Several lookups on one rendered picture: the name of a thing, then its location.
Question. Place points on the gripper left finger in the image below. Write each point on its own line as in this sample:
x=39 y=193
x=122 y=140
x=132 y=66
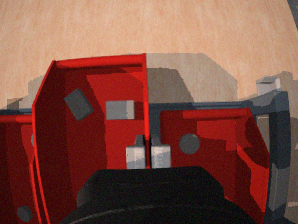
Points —
x=136 y=154

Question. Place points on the red bin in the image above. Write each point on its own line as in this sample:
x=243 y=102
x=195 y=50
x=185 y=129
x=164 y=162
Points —
x=17 y=167
x=67 y=151
x=232 y=150

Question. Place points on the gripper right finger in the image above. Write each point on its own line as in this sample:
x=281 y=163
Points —
x=161 y=153

